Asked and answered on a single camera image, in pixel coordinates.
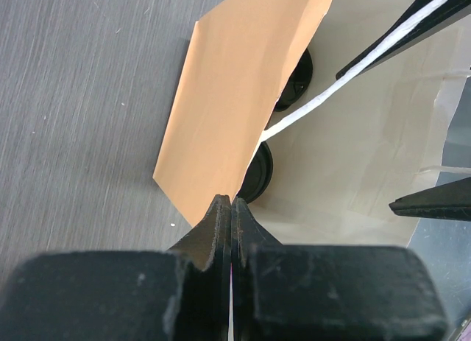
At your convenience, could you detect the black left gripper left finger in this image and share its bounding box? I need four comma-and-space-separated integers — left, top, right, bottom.
1, 196, 231, 340

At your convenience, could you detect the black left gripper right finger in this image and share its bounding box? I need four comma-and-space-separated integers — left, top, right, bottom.
232, 199, 448, 340

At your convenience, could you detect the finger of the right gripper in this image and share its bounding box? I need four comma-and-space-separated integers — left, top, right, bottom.
335, 0, 471, 82
389, 177, 471, 222

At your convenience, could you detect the black coffee lid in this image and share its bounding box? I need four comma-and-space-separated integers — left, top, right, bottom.
274, 49, 314, 112
237, 142, 273, 203

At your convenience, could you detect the brown paper bag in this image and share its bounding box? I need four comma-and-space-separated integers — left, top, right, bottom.
153, 0, 470, 245

